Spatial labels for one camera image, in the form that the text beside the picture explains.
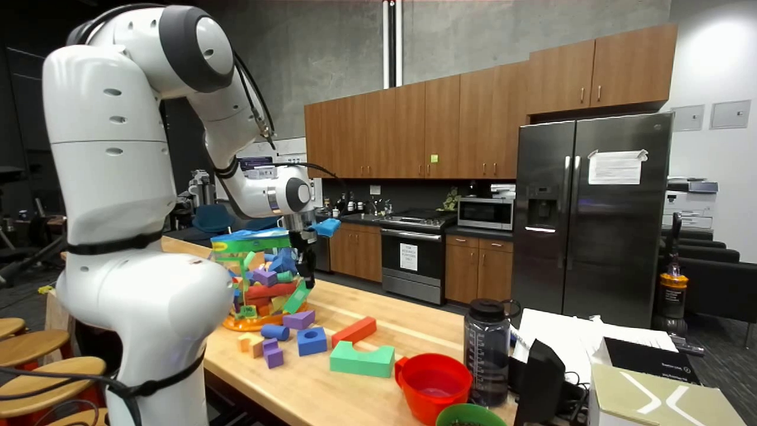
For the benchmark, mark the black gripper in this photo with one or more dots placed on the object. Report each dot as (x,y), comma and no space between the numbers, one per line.
(303,241)

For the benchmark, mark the long green foam block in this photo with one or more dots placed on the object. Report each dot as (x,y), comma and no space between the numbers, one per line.
(295,299)

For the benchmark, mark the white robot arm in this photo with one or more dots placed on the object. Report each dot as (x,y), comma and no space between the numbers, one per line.
(110,144)

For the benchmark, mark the long red foam block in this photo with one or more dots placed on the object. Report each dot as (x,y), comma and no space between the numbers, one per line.
(267,293)

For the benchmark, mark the clear bag green blue rim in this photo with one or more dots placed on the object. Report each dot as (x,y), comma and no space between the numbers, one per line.
(236,246)

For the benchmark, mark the red wedge block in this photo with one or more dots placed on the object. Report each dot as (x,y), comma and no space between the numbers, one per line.
(353,333)

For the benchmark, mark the small yellow foam block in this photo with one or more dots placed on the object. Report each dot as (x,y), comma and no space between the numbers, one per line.
(246,343)

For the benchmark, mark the purple notched foam block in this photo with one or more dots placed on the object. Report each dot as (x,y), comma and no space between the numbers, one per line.
(272,359)

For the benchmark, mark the green arch foam block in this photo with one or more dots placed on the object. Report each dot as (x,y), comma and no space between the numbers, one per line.
(361,362)

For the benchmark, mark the black dishwasher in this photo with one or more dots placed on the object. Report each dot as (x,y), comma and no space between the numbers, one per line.
(323,256)

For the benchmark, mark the wooden base cabinet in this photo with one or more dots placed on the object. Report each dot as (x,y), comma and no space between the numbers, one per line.
(356,252)
(475,268)

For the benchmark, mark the blue foam cylinder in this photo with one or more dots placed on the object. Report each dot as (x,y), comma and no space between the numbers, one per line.
(275,333)

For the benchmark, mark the blue cube with hole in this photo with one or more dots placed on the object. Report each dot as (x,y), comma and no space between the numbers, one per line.
(313,343)

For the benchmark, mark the blue chair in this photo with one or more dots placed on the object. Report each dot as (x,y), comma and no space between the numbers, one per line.
(214,220)

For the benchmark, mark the stainless steel oven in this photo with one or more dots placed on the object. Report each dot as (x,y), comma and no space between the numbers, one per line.
(427,275)

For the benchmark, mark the red plastic measuring cup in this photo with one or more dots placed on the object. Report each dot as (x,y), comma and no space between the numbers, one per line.
(429,382)

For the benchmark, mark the stainless steel microwave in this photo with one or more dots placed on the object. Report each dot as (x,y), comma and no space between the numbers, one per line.
(485,214)

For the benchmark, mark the dark transparent water bottle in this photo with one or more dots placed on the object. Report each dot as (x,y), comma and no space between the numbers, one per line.
(485,356)

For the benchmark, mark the green bowl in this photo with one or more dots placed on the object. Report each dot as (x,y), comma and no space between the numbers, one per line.
(465,415)

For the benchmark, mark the vertical metal pipe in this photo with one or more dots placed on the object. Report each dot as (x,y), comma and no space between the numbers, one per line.
(391,44)

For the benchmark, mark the black angular device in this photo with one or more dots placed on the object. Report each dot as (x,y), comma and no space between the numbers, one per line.
(539,382)

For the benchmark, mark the white papers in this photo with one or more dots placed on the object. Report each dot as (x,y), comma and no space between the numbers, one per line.
(575,333)

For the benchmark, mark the stainless steel refrigerator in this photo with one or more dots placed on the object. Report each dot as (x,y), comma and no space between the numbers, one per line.
(616,239)

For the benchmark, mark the white paper sheet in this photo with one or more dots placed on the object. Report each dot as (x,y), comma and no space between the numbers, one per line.
(616,168)

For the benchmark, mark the wooden cabinets above refrigerator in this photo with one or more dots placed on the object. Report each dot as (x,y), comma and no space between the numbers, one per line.
(599,75)

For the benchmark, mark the upright vacuum cleaner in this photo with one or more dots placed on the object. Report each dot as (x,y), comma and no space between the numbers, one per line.
(673,288)

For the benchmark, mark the cardboard box white cross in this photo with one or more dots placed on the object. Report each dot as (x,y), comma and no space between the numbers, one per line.
(653,404)

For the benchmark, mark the white office printer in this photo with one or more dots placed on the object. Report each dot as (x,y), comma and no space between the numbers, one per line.
(694,204)

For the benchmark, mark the black sofa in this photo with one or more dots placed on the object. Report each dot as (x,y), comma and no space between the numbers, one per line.
(718,286)

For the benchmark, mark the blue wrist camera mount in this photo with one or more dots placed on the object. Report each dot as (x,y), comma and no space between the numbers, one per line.
(324,228)

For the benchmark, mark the wooden wall cabinets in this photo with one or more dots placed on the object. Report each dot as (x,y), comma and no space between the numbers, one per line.
(410,126)

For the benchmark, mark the grey wall panel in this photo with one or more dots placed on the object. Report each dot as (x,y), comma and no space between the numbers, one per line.
(689,120)
(728,114)

